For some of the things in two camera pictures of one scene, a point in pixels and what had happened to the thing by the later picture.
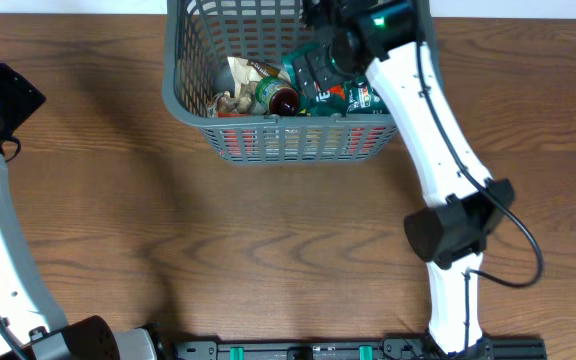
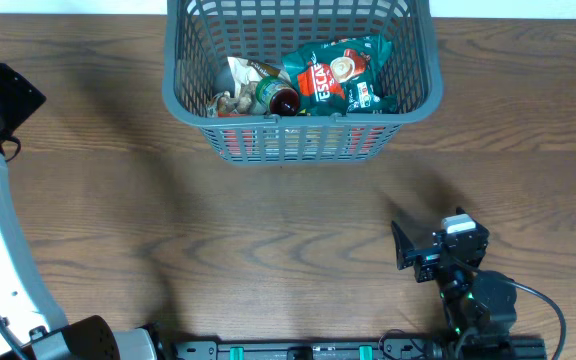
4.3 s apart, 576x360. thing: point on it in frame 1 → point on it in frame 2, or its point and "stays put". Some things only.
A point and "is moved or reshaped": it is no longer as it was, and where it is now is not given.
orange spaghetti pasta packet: [300, 144] stays put
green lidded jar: [275, 96] stays put
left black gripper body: [16, 95] stays put
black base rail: [347, 349] stays put
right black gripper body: [313, 73] → [426, 256]
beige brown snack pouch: [246, 71] is moved or reshaped
